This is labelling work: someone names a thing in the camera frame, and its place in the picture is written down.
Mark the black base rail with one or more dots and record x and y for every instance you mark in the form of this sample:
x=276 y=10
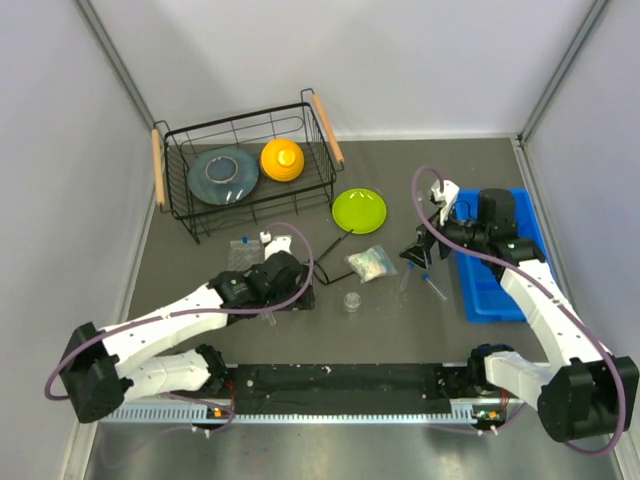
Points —
x=348 y=389

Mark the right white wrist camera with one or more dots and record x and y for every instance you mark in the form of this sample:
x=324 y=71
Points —
x=444 y=195

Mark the black wire basket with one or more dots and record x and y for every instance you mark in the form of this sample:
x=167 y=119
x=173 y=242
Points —
x=304 y=122

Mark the lime green plate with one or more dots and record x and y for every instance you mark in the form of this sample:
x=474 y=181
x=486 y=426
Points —
x=359 y=211

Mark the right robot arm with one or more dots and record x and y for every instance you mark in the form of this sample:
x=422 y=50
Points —
x=583 y=390

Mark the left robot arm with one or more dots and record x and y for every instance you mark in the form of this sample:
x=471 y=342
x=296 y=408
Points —
x=104 y=368

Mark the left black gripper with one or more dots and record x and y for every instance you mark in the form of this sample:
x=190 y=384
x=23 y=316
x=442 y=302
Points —
x=304 y=303

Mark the clear tube rack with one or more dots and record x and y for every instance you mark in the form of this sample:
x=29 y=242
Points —
x=242 y=255

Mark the small clear round dish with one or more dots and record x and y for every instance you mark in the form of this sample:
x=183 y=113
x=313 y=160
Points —
x=352 y=302

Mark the blue plastic divided bin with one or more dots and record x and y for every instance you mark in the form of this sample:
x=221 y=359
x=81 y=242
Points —
x=484 y=300

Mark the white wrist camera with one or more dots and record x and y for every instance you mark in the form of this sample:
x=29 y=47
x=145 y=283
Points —
x=444 y=195
x=273 y=244

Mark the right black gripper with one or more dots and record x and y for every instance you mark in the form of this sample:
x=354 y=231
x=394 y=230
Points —
x=420 y=254

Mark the orange ribbed bowl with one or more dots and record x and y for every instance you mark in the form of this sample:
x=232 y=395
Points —
x=282 y=160

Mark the clear plastic bag with contents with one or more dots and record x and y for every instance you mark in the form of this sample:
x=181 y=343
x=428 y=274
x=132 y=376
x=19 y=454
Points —
x=371 y=264

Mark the blue ceramic plate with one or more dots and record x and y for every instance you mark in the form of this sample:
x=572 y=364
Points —
x=223 y=176

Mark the black wire stand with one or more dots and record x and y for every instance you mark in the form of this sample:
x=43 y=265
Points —
x=320 y=273

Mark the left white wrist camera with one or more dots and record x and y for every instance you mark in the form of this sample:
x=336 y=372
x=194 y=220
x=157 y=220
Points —
x=273 y=244

